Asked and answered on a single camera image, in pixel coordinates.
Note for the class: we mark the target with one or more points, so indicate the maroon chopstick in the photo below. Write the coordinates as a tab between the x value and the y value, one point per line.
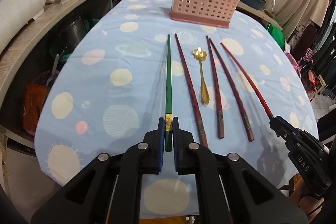
230	90
188	82
213	82

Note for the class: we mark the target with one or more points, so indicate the pink floral cloth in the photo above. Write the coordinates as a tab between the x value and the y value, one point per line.
292	64

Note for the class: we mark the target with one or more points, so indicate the green chopstick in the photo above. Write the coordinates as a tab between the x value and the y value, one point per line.
168	77

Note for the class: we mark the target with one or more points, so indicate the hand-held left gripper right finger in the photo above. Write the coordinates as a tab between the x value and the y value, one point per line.
175	145

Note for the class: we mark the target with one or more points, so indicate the green plastic bag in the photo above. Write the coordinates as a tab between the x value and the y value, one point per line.
275	32

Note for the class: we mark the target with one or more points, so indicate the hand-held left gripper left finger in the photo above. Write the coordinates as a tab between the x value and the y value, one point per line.
160	145

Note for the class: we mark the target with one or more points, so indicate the blue planet-print tablecloth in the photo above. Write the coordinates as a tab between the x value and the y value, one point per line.
118	56

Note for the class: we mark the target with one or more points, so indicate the steel stockpot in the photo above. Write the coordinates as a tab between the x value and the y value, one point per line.
73	29

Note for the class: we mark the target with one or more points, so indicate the hanging dark clothes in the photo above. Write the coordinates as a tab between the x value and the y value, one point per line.
326	43

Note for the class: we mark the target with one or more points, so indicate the orange plastic bag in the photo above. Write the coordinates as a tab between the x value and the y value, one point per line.
32	106

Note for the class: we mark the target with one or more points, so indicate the dark red chair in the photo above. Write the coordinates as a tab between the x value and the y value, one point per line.
307	37

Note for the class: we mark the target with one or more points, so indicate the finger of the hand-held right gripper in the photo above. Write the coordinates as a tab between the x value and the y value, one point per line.
284	122
278	129

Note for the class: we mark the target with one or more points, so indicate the red chopstick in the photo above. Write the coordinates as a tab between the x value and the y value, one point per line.
265	106

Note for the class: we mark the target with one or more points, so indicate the gold flower-shaped spoon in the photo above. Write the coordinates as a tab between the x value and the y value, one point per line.
200	54

